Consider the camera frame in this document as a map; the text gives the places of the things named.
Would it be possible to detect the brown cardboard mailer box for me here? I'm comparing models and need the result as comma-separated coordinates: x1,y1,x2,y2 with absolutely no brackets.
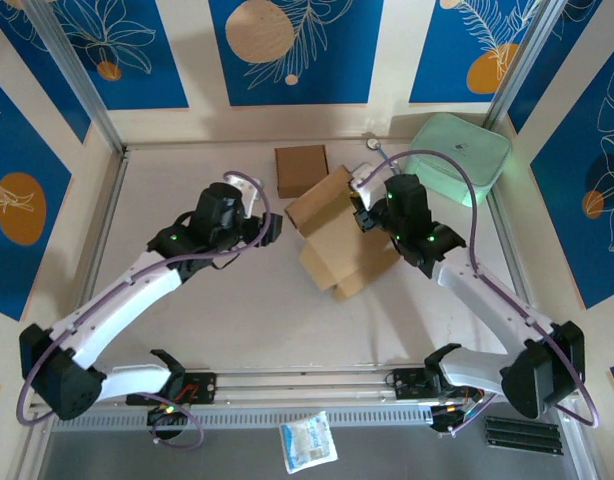
274,144,332,199
284,164,403,303

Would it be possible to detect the blue stethoscope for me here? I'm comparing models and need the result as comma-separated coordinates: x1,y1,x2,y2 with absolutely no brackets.
364,138,394,164

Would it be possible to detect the mint green zip case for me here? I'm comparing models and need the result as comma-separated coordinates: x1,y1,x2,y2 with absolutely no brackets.
402,112,513,207

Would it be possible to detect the small black electronics board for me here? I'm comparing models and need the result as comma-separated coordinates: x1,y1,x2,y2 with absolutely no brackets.
146,403,191,427
429,402,483,436

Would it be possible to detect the blue white plastic packet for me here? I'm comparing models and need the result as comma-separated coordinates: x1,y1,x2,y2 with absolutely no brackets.
279,410,340,475

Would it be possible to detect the black ridged block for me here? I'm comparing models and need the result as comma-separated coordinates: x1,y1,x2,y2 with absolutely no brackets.
484,415,563,457

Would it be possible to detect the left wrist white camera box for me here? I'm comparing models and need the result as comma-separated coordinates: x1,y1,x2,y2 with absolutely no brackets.
224,172,264,202

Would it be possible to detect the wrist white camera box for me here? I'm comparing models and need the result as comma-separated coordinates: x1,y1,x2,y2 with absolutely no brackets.
349,162,388,211
224,172,264,202

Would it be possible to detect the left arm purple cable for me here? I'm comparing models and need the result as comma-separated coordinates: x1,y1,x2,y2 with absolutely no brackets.
16,171,272,449

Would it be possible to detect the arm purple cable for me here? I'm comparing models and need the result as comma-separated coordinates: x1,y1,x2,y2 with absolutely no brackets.
356,149,602,436
16,171,272,449

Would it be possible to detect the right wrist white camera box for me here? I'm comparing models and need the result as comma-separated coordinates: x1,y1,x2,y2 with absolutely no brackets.
349,162,388,211

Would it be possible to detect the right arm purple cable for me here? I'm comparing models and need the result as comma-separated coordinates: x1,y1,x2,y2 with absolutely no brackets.
356,149,602,436

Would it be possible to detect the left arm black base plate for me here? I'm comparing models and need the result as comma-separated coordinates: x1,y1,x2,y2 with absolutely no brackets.
125,372,217,406

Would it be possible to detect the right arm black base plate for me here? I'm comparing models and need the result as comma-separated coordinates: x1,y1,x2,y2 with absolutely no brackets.
389,367,484,402

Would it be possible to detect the aluminium rail frame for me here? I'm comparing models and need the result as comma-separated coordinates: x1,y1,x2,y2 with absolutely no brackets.
29,360,583,414

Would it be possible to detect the aluminium corner post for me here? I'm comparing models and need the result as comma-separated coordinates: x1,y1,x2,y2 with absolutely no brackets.
24,0,129,154
483,0,573,131

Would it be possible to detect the grey slotted cable duct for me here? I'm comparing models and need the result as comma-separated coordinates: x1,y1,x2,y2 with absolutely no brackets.
50,404,434,433

